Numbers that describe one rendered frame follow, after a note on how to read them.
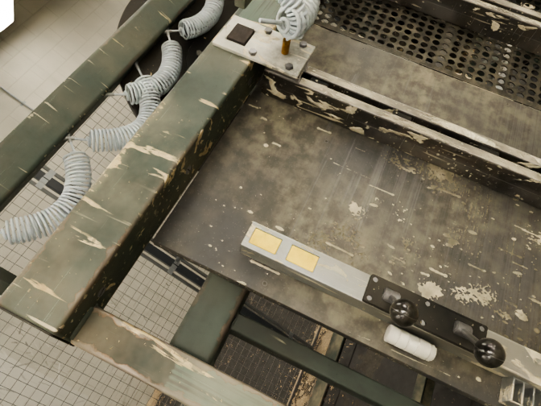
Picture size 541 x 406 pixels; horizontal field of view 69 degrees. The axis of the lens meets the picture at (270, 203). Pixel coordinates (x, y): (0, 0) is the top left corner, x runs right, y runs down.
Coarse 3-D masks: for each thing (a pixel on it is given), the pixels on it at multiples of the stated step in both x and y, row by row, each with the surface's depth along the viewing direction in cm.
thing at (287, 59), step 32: (288, 0) 74; (224, 32) 82; (256, 32) 83; (288, 32) 75; (288, 64) 78; (288, 96) 86; (320, 96) 82; (352, 96) 84; (384, 96) 83; (352, 128) 86; (384, 128) 82; (416, 128) 79; (448, 128) 80; (448, 160) 81; (480, 160) 78; (512, 160) 79; (512, 192) 81
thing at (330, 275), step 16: (256, 224) 69; (288, 240) 69; (256, 256) 69; (272, 256) 67; (320, 256) 68; (288, 272) 68; (304, 272) 66; (320, 272) 66; (336, 272) 67; (352, 272) 67; (320, 288) 68; (336, 288) 65; (352, 288) 66; (352, 304) 68; (368, 304) 65; (384, 320) 67; (432, 336) 64; (496, 336) 64; (464, 352) 63; (512, 352) 63; (528, 352) 63; (496, 368) 63; (512, 368) 62; (528, 368) 62
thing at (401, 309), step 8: (384, 296) 64; (392, 296) 62; (400, 296) 64; (392, 304) 54; (400, 304) 53; (408, 304) 53; (392, 312) 53; (400, 312) 53; (408, 312) 52; (416, 312) 53; (392, 320) 54; (400, 320) 53; (408, 320) 52; (416, 320) 53
